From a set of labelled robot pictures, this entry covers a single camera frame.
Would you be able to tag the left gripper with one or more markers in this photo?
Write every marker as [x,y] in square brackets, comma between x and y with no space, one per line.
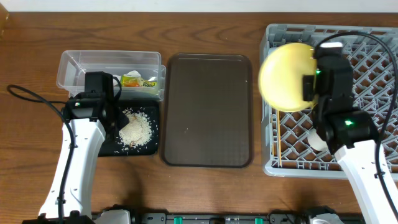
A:
[109,116]

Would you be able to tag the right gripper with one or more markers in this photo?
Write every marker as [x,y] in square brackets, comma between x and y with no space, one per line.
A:
[308,88]

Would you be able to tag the yellow plate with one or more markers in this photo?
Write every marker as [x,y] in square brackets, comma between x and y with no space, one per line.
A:
[281,77]

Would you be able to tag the pile of white rice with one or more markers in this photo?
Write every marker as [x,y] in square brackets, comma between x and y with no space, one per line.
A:
[137,134]

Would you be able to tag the green orange snack wrapper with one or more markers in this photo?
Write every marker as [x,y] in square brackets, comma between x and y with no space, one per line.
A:
[135,82]

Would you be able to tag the wooden chopstick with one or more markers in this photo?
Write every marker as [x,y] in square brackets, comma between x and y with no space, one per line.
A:
[279,138]

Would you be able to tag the small light green cup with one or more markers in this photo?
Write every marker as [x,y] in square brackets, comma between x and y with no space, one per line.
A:
[316,142]

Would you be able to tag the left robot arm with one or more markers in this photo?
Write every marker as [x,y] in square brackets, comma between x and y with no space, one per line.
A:
[85,121]

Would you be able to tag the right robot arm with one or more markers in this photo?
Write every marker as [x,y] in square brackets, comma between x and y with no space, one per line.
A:
[350,135]

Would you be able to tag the grey dishwasher rack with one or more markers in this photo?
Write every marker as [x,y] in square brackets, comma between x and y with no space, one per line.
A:
[373,84]

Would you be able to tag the black plastic bin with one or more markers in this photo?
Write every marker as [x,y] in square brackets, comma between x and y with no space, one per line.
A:
[151,108]

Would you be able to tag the clear plastic bin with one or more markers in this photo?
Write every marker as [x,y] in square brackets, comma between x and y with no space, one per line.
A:
[75,63]

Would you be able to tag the dark brown serving tray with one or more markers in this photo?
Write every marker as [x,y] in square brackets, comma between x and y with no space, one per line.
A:
[208,111]

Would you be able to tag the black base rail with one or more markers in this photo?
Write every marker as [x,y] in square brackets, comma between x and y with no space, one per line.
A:
[122,216]

